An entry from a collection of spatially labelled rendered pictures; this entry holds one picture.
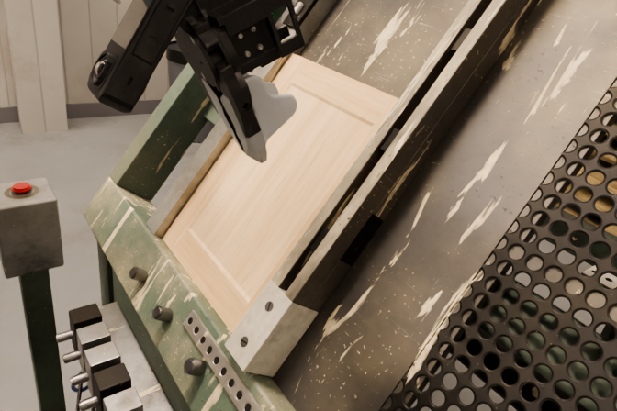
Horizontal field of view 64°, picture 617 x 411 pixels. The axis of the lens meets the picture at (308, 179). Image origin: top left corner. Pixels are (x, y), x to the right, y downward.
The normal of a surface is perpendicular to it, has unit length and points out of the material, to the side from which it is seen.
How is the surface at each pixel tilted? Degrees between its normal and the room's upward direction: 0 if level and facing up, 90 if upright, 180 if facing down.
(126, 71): 88
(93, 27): 90
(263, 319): 54
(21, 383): 0
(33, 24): 90
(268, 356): 90
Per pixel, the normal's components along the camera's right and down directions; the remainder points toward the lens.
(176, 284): -0.58, -0.40
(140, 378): 0.12, -0.90
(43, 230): 0.58, 0.42
